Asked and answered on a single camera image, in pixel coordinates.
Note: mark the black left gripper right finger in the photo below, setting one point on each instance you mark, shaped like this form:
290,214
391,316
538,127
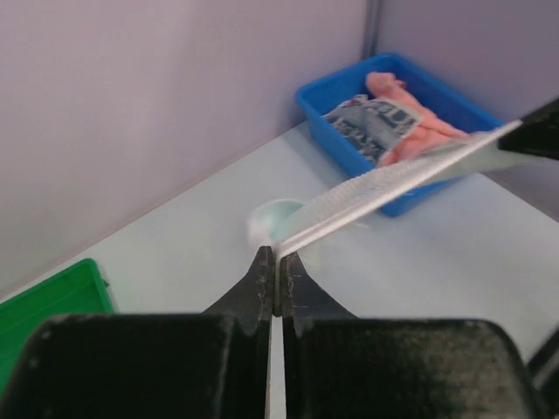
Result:
338,365

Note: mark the white terry towel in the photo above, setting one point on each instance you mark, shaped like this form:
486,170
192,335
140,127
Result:
288,226

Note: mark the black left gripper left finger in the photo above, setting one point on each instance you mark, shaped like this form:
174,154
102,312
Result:
212,364

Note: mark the green plastic tray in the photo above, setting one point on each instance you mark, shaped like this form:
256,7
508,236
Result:
77,289

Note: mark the blue plastic bin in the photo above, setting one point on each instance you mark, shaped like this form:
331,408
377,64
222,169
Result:
321,96

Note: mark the pink towel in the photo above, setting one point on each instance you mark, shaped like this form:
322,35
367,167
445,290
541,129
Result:
431,131

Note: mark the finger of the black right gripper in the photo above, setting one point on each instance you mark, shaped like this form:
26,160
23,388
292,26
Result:
537,135

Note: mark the blue white patterned towel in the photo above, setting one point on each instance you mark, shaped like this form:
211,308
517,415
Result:
372,126

